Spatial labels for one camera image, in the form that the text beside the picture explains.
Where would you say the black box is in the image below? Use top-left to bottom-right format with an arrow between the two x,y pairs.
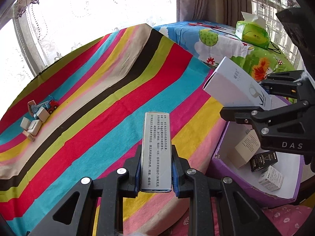
250,152 -> 278,172

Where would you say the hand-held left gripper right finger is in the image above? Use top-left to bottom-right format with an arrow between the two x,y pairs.
171,145 -> 281,236

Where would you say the purple cardboard box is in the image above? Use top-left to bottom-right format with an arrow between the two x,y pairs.
208,95 -> 307,208

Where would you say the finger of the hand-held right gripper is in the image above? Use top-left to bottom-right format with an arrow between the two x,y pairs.
220,100 -> 312,138
261,70 -> 306,99

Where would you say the cream cardboard box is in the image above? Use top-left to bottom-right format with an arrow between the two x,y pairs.
226,129 -> 261,169

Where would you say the small white barcode box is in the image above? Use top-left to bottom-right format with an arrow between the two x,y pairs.
258,165 -> 284,192

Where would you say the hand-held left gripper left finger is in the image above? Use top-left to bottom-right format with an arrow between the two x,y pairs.
27,146 -> 143,236

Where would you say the long grey-white box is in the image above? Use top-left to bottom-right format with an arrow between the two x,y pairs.
202,56 -> 272,111

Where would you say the green tissue pack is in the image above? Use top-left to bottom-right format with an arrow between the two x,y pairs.
235,11 -> 270,50

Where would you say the striped colourful blanket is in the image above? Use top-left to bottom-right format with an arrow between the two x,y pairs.
0,23 -> 229,236

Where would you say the brown patterned curtain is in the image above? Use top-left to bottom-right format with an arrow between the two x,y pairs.
176,0 -> 254,26

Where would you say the pink floral cushion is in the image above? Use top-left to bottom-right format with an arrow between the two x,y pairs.
172,204 -> 314,236

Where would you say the sheer lace curtain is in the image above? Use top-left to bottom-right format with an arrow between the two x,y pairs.
0,0 -> 178,84

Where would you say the white cardboard box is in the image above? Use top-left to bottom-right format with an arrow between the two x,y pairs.
36,107 -> 50,123
28,120 -> 42,136

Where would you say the red toy car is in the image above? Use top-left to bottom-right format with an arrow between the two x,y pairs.
47,100 -> 59,113

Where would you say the cartoon printed tablecloth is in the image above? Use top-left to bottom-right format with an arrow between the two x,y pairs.
153,21 -> 296,104

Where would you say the white printed medicine box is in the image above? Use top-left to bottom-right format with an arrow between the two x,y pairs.
140,112 -> 172,193

